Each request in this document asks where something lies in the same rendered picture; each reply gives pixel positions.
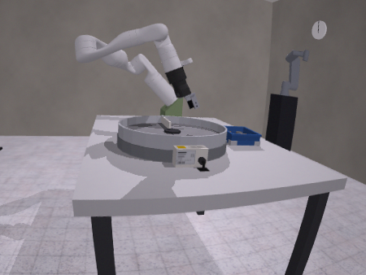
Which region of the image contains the blue crate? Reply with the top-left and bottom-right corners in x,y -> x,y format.
225,126 -> 262,146

